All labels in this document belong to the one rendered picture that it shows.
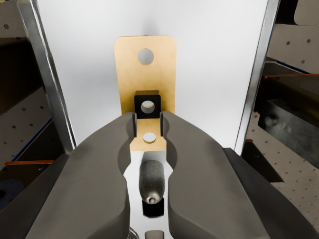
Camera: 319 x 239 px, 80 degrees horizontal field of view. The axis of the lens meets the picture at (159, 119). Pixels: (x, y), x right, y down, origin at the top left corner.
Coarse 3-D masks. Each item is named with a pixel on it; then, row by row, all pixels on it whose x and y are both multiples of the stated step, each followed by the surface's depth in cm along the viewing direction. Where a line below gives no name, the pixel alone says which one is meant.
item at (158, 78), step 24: (120, 48) 12; (144, 48) 12; (168, 48) 12; (120, 72) 12; (144, 72) 12; (168, 72) 12; (120, 96) 13; (144, 96) 12; (168, 96) 13; (144, 120) 14; (144, 144) 15
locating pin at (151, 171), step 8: (152, 160) 24; (144, 168) 23; (152, 168) 23; (160, 168) 24; (144, 176) 22; (152, 176) 22; (160, 176) 22; (144, 184) 21; (152, 184) 21; (160, 184) 22; (144, 192) 21; (152, 192) 21; (160, 192) 21; (144, 200) 21; (152, 200) 21
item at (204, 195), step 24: (168, 120) 10; (168, 144) 9; (192, 144) 9; (216, 144) 9; (192, 168) 7; (216, 168) 7; (168, 192) 7; (192, 192) 6; (216, 192) 6; (240, 192) 6; (168, 216) 7; (192, 216) 6; (216, 216) 6; (240, 216) 6
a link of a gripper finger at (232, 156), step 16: (240, 160) 8; (240, 176) 7; (256, 176) 7; (256, 192) 6; (272, 192) 6; (256, 208) 6; (272, 208) 6; (288, 208) 6; (272, 224) 6; (288, 224) 6; (304, 224) 6
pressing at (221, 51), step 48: (48, 0) 16; (96, 0) 16; (144, 0) 16; (192, 0) 16; (240, 0) 16; (48, 48) 17; (96, 48) 18; (192, 48) 18; (240, 48) 18; (48, 96) 19; (96, 96) 20; (192, 96) 20; (240, 96) 21; (240, 144) 24
